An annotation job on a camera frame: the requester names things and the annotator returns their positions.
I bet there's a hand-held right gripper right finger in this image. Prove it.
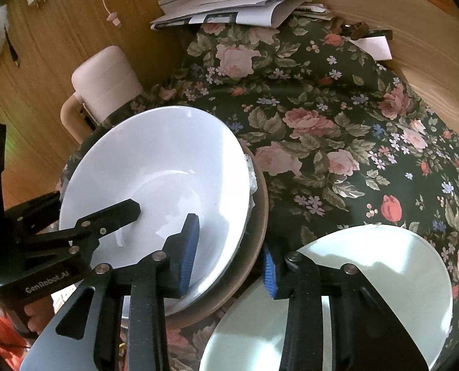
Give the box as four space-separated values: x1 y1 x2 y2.
263 244 427 371

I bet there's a stack of white papers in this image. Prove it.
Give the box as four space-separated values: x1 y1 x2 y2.
150 0 326 31

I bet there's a person's left hand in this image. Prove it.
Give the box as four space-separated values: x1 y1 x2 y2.
23 294 59 335

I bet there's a small brown wooden object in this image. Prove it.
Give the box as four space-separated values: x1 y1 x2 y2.
332 17 369 41

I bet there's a small white box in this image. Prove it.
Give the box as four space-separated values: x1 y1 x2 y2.
359 29 394 61

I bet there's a pink mug with handle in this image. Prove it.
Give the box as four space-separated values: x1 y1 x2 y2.
60 45 144 143

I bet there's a dark floral tablecloth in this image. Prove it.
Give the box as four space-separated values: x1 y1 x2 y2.
60 15 459 371

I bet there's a mint green plate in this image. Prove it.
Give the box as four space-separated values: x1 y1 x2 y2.
199 224 455 371

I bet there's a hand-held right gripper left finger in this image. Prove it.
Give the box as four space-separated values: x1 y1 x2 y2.
19 213 200 371

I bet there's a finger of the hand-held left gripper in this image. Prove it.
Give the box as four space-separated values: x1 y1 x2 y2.
46 199 142 249
5 192 63 237

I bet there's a brown plate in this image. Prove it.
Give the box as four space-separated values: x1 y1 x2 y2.
164 139 269 329

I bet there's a white deep plate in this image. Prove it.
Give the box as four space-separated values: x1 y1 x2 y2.
58 105 258 315

